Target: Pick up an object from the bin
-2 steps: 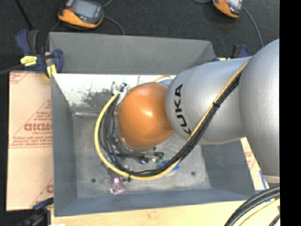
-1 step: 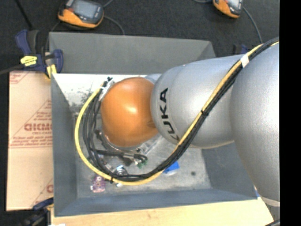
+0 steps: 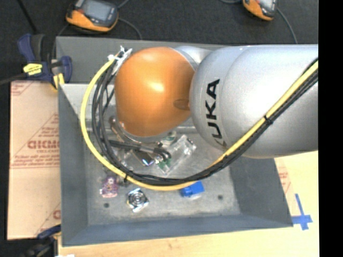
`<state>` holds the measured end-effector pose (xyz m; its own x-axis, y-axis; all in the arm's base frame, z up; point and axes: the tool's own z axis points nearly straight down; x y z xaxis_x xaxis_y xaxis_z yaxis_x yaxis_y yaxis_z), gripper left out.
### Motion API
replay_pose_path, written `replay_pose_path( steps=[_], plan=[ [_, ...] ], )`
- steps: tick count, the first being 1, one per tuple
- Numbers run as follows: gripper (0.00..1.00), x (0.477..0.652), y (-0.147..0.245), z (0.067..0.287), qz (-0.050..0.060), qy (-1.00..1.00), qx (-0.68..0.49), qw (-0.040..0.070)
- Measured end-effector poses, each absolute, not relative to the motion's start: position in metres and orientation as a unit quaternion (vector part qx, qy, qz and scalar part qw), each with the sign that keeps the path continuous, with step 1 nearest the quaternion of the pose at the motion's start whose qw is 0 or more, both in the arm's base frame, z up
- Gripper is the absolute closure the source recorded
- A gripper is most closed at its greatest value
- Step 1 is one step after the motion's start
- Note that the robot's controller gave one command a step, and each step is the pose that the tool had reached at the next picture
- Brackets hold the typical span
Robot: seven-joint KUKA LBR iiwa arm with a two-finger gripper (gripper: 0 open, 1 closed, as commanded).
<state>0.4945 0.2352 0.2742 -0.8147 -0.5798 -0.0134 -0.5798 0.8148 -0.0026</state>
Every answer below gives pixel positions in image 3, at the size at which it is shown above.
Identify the clear plastic block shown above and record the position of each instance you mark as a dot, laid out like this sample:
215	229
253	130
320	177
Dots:
182	151

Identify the silver square metal piece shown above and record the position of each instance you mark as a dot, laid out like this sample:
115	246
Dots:
137	199

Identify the purple packet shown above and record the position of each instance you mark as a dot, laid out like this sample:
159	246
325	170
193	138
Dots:
109	187

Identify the blue toy block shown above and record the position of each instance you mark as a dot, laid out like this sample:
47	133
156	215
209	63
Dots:
191	189

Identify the grey metal bin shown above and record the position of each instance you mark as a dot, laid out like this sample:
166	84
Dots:
160	215

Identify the brown cardboard board red print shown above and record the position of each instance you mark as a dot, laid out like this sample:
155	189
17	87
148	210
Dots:
32	170

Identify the black cylinder on white bracket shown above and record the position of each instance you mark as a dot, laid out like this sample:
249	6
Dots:
162	152

